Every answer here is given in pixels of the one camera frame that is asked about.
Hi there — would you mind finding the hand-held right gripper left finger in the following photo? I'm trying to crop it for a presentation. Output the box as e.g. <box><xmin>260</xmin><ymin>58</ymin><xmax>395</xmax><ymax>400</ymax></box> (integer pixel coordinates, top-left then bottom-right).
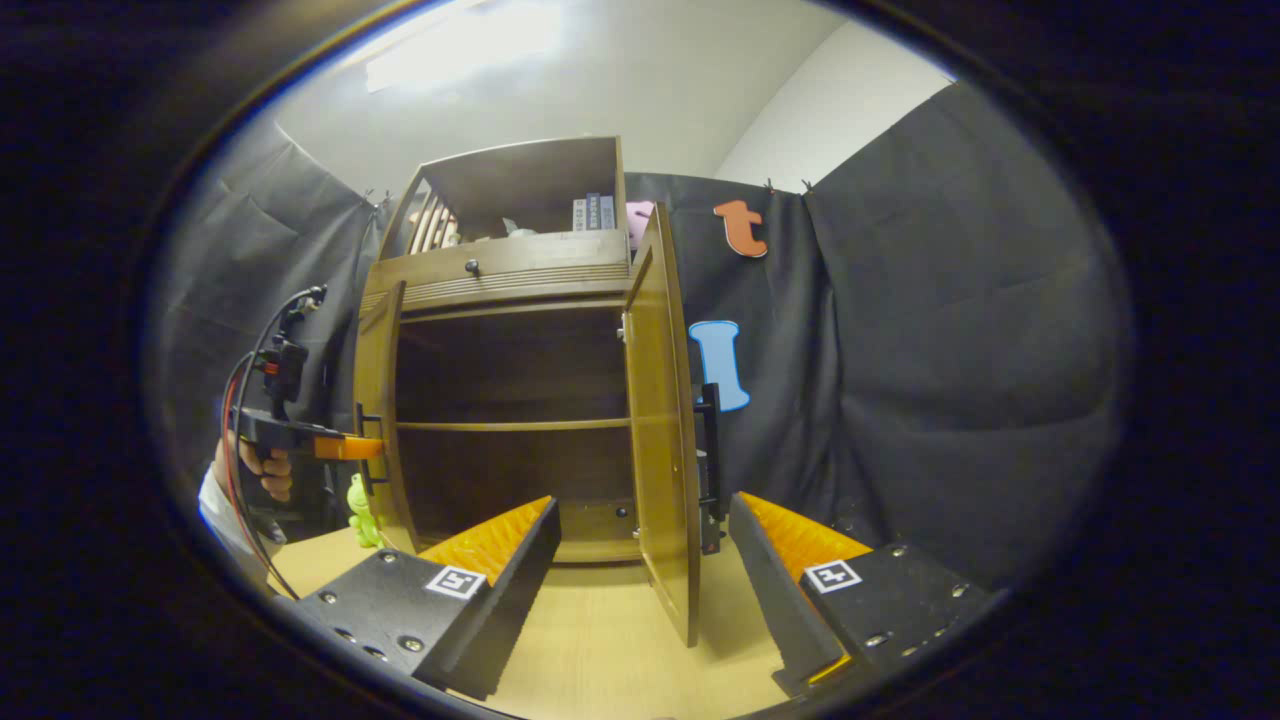
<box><xmin>296</xmin><ymin>495</ymin><xmax>563</xmax><ymax>703</ymax></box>

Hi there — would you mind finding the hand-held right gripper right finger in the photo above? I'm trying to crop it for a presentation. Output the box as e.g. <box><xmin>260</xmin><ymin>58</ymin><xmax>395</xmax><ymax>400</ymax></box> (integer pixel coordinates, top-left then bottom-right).
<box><xmin>727</xmin><ymin>490</ymin><xmax>993</xmax><ymax>699</ymax></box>

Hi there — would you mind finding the wooden shoe cabinet door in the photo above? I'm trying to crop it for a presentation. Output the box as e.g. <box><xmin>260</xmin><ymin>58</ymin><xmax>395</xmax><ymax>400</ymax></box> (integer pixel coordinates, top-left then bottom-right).
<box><xmin>622</xmin><ymin>203</ymin><xmax>723</xmax><ymax>648</ymax></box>
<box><xmin>353</xmin><ymin>280</ymin><xmax>421</xmax><ymax>554</ymax></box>

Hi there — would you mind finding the wooden double-door shoe cabinet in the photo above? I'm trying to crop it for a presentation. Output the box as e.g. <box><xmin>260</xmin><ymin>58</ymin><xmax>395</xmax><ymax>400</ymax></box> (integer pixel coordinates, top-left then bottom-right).
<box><xmin>358</xmin><ymin>137</ymin><xmax>651</xmax><ymax>563</ymax></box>

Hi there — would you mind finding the green toy figure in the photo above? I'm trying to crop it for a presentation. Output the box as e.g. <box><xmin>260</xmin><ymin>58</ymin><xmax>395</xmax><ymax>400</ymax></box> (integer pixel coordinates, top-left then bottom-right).
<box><xmin>347</xmin><ymin>473</ymin><xmax>384</xmax><ymax>549</ymax></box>

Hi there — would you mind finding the wooden drawer with black knob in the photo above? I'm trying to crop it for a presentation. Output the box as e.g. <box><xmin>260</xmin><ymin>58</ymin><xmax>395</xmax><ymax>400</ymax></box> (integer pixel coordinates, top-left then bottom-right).
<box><xmin>362</xmin><ymin>232</ymin><xmax>633</xmax><ymax>301</ymax></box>

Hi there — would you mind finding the black backdrop cloth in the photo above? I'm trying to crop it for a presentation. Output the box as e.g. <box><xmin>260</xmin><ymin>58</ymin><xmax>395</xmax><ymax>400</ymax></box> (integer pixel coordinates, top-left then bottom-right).
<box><xmin>150</xmin><ymin>80</ymin><xmax>1136</xmax><ymax>591</ymax></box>

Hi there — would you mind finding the black and red cable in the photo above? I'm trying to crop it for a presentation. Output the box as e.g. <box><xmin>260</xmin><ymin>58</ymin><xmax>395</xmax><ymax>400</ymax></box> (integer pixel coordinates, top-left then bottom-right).
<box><xmin>220</xmin><ymin>288</ymin><xmax>329</xmax><ymax>601</ymax></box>

